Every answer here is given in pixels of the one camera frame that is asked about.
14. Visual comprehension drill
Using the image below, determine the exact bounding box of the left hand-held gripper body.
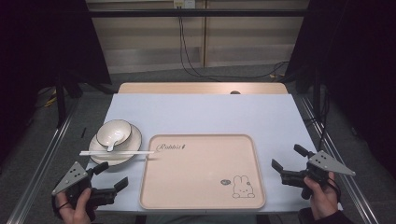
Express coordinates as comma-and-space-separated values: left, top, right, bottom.
50, 161, 119, 222

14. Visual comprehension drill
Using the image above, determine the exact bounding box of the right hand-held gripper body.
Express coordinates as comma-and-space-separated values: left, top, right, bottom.
280, 149, 357, 200

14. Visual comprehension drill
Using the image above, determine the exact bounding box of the person's right hand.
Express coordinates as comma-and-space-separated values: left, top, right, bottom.
303, 175, 339, 221

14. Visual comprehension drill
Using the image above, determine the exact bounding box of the person's left hand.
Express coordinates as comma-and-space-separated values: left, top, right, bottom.
57, 188, 96, 224

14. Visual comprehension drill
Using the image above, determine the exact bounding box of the white ceramic spoon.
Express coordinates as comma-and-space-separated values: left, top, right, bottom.
106, 130, 127, 153

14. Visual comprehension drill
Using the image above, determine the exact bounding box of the white chopstick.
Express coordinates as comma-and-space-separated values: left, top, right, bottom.
79, 151, 155, 156
78, 150, 155, 154

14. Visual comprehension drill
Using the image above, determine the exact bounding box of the white bowl with dark rim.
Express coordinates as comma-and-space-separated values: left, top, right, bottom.
95, 119, 133, 148

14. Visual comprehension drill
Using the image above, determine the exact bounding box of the white plate with dark rim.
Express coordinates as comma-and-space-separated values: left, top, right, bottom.
88, 123, 143, 167

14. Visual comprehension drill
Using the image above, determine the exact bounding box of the black metal stand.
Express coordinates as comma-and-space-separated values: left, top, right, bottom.
312, 66, 322, 117
55, 74, 68, 128

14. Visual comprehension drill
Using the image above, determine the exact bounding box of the pink tray with rabbit print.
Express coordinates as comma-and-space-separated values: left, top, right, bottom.
138, 133, 267, 211

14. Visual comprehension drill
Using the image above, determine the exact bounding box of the white table mat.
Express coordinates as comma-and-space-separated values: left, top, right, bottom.
95, 92, 319, 215

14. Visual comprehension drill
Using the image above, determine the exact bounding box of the black curtain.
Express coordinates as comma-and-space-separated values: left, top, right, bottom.
0, 0, 112, 162
284, 0, 396, 180

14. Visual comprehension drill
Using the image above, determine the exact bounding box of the wooden table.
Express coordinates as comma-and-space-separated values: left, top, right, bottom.
117, 81, 290, 95

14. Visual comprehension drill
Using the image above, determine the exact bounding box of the black horizontal bar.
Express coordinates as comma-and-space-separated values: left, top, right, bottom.
88, 8, 310, 19

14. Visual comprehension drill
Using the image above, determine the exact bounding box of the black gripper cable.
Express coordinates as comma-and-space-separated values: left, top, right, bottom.
326, 175, 343, 203

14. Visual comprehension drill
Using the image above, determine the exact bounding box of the metal floor rail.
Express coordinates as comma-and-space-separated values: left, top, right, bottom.
299, 95, 380, 224
5, 99, 80, 224

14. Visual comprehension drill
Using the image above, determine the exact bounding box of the black cable by rail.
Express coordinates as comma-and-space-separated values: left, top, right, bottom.
317, 89, 332, 151

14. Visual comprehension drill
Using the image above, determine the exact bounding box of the yellow cable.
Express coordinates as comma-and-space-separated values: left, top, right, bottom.
42, 89, 59, 108

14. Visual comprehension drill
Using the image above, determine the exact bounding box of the white wall socket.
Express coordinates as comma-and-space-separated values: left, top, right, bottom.
173, 0, 197, 9

